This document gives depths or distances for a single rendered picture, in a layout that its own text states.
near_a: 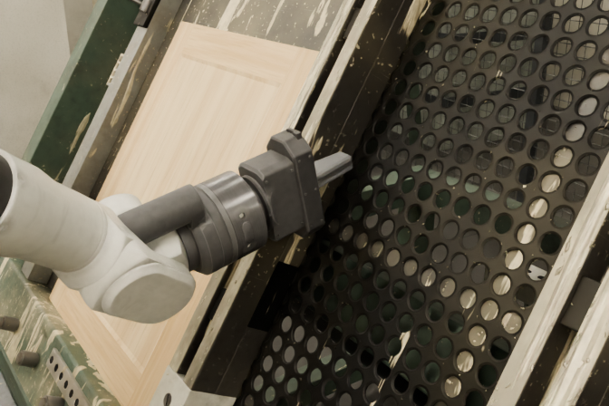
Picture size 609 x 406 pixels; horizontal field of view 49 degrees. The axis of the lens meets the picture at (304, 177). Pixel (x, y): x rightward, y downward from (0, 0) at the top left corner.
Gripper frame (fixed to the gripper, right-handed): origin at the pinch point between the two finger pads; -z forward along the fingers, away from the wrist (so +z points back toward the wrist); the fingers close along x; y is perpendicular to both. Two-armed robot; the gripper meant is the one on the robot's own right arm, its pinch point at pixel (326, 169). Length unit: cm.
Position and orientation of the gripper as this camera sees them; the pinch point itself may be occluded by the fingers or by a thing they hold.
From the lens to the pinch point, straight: 74.9
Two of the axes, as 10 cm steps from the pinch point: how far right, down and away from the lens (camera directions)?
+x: -1.7, -8.8, -4.4
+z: -8.0, 3.8, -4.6
